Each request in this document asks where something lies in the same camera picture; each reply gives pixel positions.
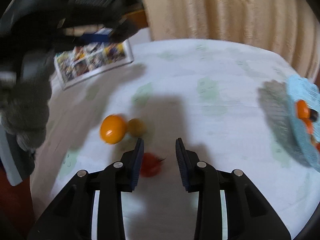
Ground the tan longan right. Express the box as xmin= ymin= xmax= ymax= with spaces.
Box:
xmin=127 ymin=118 xmax=146 ymax=138

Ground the photo collage calendar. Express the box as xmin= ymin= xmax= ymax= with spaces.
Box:
xmin=54 ymin=28 xmax=134 ymax=90

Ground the dark brown fruit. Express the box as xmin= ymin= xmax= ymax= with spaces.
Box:
xmin=309 ymin=109 xmax=319 ymax=122

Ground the light blue lattice basket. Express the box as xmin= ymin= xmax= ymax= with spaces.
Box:
xmin=286 ymin=75 xmax=319 ymax=171

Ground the white floral tablecloth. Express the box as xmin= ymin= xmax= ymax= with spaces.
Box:
xmin=30 ymin=40 xmax=319 ymax=239

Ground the large yellow-orange fruit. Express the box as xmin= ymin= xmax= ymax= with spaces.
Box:
xmin=100 ymin=115 xmax=127 ymax=144

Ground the grey gloved left hand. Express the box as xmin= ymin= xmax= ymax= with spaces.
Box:
xmin=1 ymin=50 xmax=55 ymax=151

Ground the red cherry tomato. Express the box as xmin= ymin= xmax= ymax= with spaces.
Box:
xmin=140 ymin=152 xmax=165 ymax=178
xmin=310 ymin=135 xmax=320 ymax=152

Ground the beige curtain right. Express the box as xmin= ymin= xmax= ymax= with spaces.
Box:
xmin=143 ymin=0 xmax=319 ymax=79

